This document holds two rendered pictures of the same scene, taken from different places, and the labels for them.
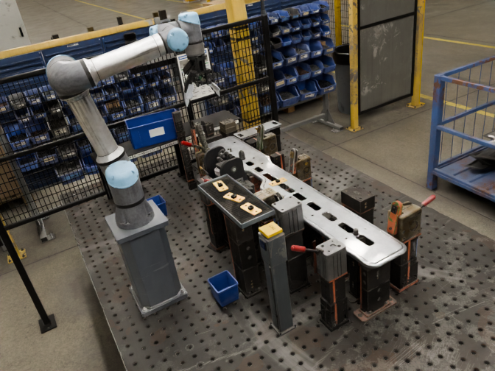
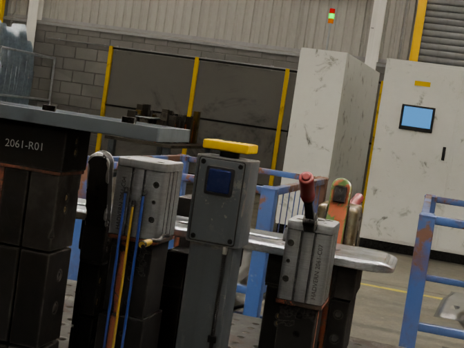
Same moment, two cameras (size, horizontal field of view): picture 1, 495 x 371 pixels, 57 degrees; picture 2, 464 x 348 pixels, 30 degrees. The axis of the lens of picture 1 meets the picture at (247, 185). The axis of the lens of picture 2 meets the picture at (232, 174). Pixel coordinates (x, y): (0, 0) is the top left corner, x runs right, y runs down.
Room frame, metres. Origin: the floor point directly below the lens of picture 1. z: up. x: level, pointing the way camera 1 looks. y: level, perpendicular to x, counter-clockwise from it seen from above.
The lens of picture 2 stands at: (0.54, 0.81, 1.20)
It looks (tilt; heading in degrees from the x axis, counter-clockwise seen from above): 4 degrees down; 309
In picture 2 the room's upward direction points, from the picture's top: 8 degrees clockwise
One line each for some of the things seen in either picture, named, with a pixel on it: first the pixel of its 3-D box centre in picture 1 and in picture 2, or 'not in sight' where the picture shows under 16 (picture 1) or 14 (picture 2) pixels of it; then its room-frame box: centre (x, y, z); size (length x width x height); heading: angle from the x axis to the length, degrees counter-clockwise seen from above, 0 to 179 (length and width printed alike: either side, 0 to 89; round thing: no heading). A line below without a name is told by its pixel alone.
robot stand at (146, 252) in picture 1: (147, 258); not in sight; (1.54, 0.46, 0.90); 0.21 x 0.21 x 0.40; 25
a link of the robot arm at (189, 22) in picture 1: (189, 28); not in sight; (1.80, 0.12, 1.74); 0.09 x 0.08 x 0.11; 110
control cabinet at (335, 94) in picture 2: not in sight; (333, 126); (6.18, -7.96, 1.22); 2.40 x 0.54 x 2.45; 112
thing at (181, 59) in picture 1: (196, 74); not in sight; (2.79, 0.21, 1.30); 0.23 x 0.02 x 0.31; 116
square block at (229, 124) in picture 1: (231, 148); not in sight; (2.56, 0.06, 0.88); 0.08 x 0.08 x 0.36; 26
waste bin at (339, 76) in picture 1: (354, 79); not in sight; (5.10, -1.42, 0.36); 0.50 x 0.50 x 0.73
